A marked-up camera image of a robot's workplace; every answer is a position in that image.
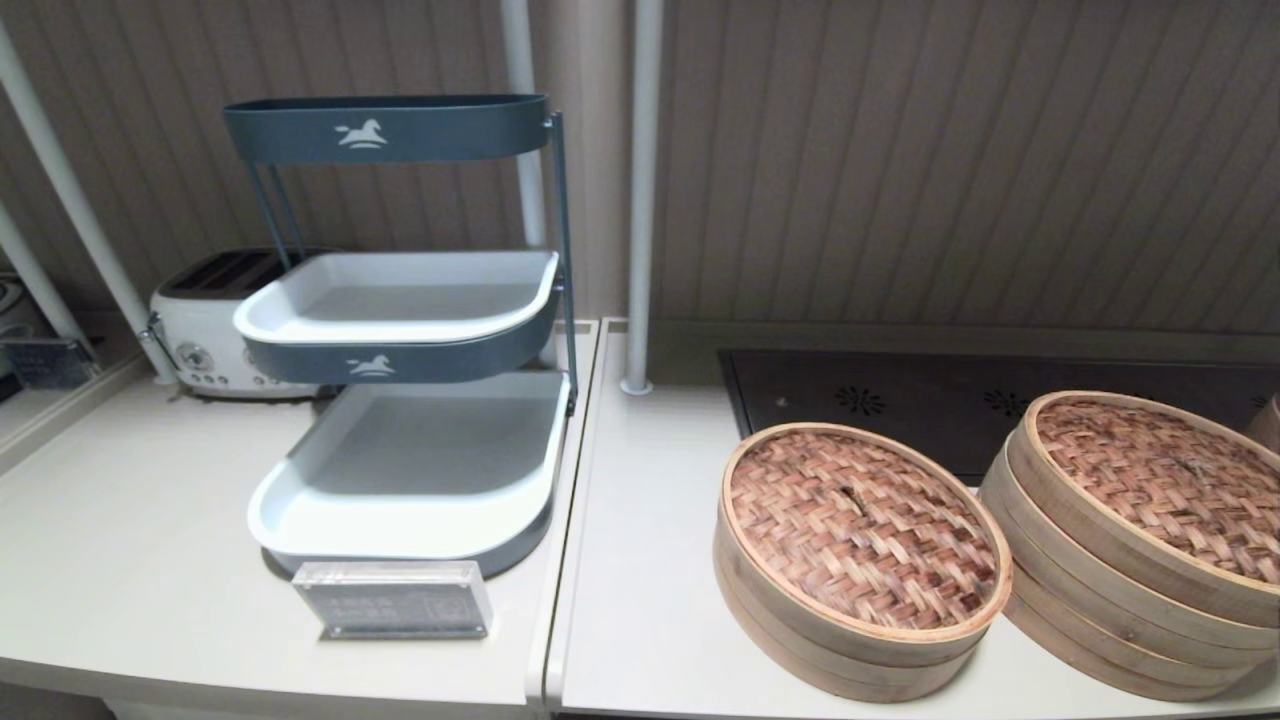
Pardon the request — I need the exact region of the bamboo steamer stack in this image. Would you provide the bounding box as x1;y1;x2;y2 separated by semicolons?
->
1248;393;1280;453

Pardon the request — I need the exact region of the black glass induction cooktop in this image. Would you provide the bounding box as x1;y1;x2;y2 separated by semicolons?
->
718;348;1280;486

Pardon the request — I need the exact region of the white retro toaster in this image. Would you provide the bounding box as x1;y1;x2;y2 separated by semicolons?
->
140;247;336;401

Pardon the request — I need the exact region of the clear acrylic sign holder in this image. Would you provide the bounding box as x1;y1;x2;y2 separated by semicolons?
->
0;335;98;391
291;560;494;641

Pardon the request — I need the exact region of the three-tier blue kitchen rack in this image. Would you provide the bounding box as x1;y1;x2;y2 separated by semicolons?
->
222;94;581;581

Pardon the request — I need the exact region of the bamboo steamer basket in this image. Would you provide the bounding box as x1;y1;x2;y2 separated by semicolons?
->
982;455;1280;669
978;480;1280;704
712;530;991;704

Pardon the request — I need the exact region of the white metal pole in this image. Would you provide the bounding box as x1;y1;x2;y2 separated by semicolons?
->
0;18;181;386
0;205;96;356
620;0;667;396
499;0;561;369

